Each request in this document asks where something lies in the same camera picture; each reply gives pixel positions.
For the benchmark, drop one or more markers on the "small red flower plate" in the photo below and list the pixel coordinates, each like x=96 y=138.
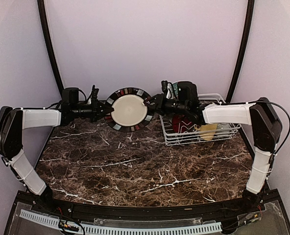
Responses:
x=181 y=124

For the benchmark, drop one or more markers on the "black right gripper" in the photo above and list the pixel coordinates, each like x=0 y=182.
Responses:
x=158 y=105

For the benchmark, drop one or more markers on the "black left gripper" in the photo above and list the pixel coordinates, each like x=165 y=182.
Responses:
x=97 y=113

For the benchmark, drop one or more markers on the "pale green glass cup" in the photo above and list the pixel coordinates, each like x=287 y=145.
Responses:
x=223 y=129

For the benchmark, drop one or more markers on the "white slotted cable duct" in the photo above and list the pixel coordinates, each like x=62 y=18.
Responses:
x=120 y=227

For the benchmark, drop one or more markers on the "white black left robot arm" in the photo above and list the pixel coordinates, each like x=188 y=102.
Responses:
x=14 y=120

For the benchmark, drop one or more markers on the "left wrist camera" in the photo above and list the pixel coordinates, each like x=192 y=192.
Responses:
x=92 y=99

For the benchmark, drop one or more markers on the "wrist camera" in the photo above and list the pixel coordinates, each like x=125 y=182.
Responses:
x=168 y=90
x=92 y=99

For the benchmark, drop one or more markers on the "pale yellow mug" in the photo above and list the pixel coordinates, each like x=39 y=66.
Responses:
x=206 y=132

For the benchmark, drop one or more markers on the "striped rim cream plate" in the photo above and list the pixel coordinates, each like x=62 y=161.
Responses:
x=129 y=114

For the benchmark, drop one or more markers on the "right black frame post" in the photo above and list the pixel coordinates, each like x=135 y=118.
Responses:
x=242 y=50

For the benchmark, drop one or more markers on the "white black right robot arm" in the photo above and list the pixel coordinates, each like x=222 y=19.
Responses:
x=259 y=114

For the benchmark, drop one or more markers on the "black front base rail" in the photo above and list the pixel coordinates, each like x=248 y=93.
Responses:
x=220 y=211

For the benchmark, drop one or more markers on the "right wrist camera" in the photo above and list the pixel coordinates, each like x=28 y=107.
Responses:
x=168 y=90

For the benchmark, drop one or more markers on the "red teal flower plate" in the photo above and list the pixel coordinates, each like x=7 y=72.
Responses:
x=175 y=89

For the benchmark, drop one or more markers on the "white wire dish rack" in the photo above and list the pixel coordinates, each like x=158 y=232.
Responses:
x=172 y=138

